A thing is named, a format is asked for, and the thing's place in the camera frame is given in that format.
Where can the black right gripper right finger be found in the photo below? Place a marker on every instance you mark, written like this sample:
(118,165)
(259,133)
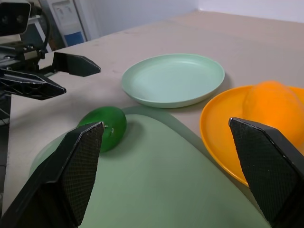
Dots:
(268,171)

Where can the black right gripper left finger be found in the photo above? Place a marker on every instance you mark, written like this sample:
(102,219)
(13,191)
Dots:
(59,180)

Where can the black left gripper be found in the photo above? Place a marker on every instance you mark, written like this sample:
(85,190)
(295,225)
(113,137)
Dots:
(21,58)

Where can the orange round plate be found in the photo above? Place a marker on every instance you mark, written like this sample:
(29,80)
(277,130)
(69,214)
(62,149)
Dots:
(213,133)

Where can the light green round plate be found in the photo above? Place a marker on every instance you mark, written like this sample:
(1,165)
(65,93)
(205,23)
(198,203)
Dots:
(173,78)

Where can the white water dispenser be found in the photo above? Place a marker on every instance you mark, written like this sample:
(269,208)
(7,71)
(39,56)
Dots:
(69,21)

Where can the orange fruit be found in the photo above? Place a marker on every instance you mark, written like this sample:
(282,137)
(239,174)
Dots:
(268,104)

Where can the dark green fruit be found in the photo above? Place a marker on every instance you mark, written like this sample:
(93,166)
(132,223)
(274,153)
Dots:
(114,123)

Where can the pale green rounded board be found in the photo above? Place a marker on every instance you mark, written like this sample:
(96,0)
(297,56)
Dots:
(154,178)

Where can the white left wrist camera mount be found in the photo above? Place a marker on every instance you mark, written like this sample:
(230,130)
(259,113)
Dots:
(13,19)

